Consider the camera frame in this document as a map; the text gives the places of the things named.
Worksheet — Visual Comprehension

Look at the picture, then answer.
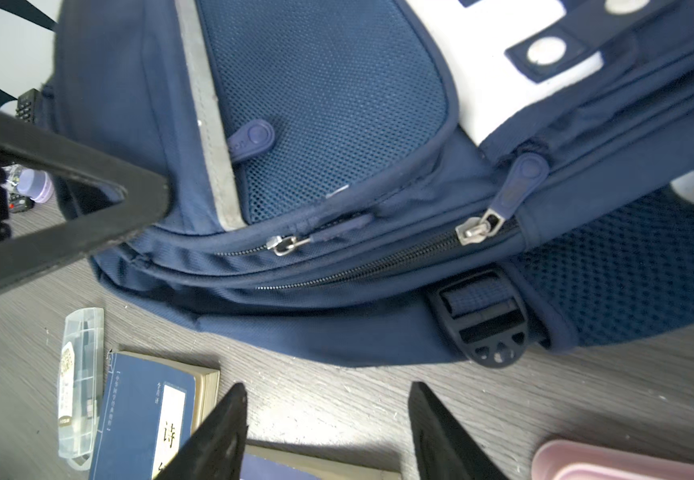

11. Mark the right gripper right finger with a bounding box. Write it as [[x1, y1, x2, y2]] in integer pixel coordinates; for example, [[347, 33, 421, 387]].
[[408, 382, 507, 480]]

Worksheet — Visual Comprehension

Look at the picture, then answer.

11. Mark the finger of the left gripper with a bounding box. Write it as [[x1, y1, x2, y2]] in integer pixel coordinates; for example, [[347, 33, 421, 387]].
[[0, 113, 170, 294]]

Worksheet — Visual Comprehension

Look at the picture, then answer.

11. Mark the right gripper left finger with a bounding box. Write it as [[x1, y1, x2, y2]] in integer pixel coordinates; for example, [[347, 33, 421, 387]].
[[155, 382, 248, 480]]

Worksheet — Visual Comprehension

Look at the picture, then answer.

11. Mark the purple book yellow label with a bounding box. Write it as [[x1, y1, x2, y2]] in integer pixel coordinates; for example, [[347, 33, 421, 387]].
[[240, 445, 402, 480]]

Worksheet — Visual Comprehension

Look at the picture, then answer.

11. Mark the navy blue student backpack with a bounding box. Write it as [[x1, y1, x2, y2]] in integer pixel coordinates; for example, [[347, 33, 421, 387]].
[[44, 1, 694, 368]]

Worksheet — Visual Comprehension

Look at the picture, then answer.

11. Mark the blue book yellow label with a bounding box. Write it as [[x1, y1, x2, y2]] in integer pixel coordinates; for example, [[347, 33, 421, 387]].
[[89, 351, 221, 479]]

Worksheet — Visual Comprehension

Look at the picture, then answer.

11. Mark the small purple bottle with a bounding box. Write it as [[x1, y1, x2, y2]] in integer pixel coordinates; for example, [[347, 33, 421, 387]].
[[16, 168, 54, 204]]

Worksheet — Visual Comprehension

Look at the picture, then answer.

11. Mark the pink pencil case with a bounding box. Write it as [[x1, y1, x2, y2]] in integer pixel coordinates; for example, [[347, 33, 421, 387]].
[[531, 440, 694, 480]]

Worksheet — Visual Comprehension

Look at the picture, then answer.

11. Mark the clear plastic pen box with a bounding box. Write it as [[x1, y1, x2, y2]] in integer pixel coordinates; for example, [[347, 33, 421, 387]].
[[57, 307, 105, 471]]

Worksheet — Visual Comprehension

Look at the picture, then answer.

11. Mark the black remote control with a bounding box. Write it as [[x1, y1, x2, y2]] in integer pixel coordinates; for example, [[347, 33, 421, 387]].
[[6, 89, 38, 213]]

